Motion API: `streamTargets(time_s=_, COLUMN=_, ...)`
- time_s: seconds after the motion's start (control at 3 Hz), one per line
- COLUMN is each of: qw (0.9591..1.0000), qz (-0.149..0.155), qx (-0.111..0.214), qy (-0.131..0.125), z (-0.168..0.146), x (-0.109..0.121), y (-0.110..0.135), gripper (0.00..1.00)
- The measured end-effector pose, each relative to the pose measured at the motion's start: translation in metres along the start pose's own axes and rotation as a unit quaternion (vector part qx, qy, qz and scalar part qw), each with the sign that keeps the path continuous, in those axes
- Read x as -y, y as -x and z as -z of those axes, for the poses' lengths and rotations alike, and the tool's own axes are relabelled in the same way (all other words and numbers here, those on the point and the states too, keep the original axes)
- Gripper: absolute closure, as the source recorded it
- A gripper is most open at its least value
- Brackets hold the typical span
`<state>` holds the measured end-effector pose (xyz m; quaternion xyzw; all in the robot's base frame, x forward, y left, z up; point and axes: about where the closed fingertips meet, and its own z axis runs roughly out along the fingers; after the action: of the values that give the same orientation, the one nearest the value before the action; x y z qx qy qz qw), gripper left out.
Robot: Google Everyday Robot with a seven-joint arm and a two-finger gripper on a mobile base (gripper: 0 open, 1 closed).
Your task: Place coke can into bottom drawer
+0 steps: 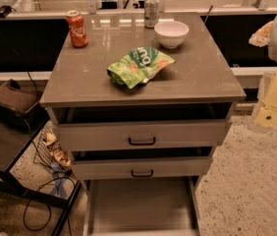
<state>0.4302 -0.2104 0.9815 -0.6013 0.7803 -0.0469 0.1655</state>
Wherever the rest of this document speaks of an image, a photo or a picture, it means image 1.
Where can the green chip bag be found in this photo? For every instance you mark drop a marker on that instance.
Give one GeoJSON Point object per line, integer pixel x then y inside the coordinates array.
{"type": "Point", "coordinates": [139, 66]}

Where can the red coke can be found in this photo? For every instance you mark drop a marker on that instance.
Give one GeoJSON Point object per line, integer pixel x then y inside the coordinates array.
{"type": "Point", "coordinates": [76, 28]}

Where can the middle drawer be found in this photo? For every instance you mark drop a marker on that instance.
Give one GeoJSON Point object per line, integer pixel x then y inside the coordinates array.
{"type": "Point", "coordinates": [141, 168]}

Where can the black side table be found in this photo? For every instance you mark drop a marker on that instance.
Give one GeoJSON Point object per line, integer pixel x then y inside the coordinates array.
{"type": "Point", "coordinates": [13, 143]}

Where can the black device on ledge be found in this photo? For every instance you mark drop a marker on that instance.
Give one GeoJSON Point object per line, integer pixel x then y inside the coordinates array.
{"type": "Point", "coordinates": [5, 10]}

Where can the wire basket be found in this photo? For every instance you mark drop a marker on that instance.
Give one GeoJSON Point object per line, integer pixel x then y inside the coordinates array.
{"type": "Point", "coordinates": [48, 151]}

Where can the snack bag in basket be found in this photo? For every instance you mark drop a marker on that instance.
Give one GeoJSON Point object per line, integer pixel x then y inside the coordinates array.
{"type": "Point", "coordinates": [56, 151]}

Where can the top drawer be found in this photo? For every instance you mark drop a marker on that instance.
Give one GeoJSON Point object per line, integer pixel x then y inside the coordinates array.
{"type": "Point", "coordinates": [136, 135]}

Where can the silver green soda can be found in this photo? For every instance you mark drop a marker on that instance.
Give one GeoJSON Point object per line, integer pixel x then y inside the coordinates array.
{"type": "Point", "coordinates": [151, 13]}

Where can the open bottom drawer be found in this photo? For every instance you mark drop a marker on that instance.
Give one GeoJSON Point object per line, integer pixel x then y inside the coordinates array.
{"type": "Point", "coordinates": [142, 207]}

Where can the white bowl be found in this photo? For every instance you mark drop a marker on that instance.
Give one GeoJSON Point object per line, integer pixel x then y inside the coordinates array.
{"type": "Point", "coordinates": [171, 34]}

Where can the grey drawer cabinet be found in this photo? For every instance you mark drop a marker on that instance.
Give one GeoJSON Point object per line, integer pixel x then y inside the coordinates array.
{"type": "Point", "coordinates": [198, 86]}

